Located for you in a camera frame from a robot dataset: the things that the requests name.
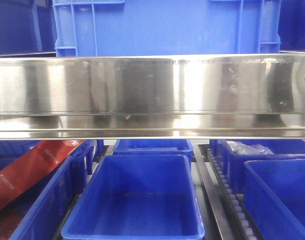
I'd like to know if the blue bin rear right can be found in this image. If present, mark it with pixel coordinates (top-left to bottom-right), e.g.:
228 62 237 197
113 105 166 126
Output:
209 138 305 194

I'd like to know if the large blue crate upper shelf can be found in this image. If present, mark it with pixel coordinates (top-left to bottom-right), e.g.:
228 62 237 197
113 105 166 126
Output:
53 0 281 57

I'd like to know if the blue bin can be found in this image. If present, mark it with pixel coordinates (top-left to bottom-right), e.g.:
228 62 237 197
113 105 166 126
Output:
61 155 206 240
243 159 305 240
0 139 104 240
113 139 193 165
209 138 305 194

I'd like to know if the black roller track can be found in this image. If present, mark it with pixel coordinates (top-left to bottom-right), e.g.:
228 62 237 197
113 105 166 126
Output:
191 144 262 240

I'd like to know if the red packaging bag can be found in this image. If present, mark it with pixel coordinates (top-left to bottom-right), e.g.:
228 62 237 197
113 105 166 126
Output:
0 139 84 211

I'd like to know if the clear plastic bag in bin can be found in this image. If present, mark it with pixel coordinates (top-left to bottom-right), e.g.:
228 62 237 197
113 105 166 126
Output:
227 140 274 155

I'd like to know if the blue bin front centre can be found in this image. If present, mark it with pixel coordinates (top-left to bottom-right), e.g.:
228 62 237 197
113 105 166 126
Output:
61 155 206 240

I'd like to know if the blue bin rear centre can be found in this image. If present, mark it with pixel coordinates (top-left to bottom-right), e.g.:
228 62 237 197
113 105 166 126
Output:
113 139 193 165

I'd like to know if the blue bin front right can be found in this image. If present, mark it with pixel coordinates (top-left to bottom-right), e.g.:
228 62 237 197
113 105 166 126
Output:
243 159 305 240

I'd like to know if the stainless steel shelf rail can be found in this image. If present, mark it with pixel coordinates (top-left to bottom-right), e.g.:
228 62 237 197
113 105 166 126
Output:
0 52 305 140

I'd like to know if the blue bin far left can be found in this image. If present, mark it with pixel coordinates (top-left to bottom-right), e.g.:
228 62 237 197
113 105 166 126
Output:
0 139 104 240

